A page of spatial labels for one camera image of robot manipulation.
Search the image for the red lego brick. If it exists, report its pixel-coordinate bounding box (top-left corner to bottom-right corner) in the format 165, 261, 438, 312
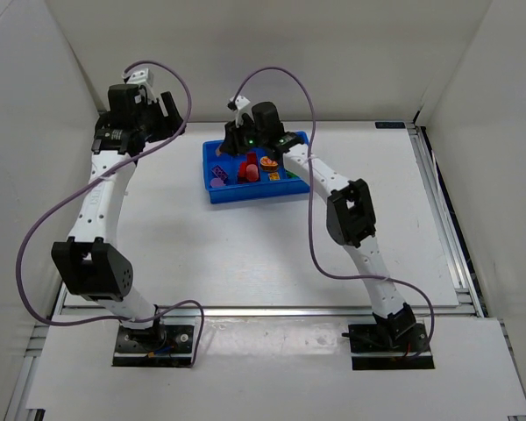
245, 152, 258, 165

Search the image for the purple round lego piece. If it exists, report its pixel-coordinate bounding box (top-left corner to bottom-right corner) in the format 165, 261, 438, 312
211, 165, 228, 182

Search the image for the red green lego block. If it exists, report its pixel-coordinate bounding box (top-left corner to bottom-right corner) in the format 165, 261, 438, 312
237, 161, 260, 184

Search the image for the purple butterfly lego piece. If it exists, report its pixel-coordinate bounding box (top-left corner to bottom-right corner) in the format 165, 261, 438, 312
210, 177, 226, 189

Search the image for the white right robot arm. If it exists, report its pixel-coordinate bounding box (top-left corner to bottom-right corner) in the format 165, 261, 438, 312
219, 96, 416, 350

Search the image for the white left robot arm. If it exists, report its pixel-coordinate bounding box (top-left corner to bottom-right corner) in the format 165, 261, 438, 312
52, 81, 182, 330

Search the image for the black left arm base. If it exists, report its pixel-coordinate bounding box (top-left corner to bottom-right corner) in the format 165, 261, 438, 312
111, 318, 205, 368

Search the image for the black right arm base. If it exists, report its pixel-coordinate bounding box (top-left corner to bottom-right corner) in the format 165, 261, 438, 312
341, 323, 435, 371

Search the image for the blue plastic sorting tray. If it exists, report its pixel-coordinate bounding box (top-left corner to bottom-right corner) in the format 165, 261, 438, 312
203, 140, 309, 204

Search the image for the orange round lego piece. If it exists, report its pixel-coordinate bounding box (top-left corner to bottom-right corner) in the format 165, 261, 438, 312
259, 156, 279, 173

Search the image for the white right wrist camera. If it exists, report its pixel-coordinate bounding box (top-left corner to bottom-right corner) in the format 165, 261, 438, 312
227, 95, 251, 127

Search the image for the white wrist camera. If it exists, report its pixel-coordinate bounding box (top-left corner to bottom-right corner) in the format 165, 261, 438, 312
227, 95, 251, 127
123, 68, 155, 103

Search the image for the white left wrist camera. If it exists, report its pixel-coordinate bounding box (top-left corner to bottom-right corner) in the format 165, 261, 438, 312
123, 68, 155, 103

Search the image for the aluminium frame rail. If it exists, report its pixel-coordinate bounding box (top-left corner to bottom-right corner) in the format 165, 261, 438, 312
58, 295, 478, 318

